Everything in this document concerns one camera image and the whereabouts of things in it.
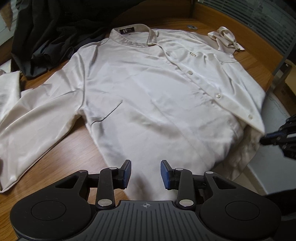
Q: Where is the cream satin shirt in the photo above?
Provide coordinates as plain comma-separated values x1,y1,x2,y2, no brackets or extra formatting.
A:
1,24,265,200

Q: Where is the black cloth garment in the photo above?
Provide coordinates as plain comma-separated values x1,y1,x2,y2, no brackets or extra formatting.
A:
11,1,136,79

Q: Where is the grey desk cable grommet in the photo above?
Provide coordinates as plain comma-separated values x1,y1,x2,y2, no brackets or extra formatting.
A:
187,25,198,30

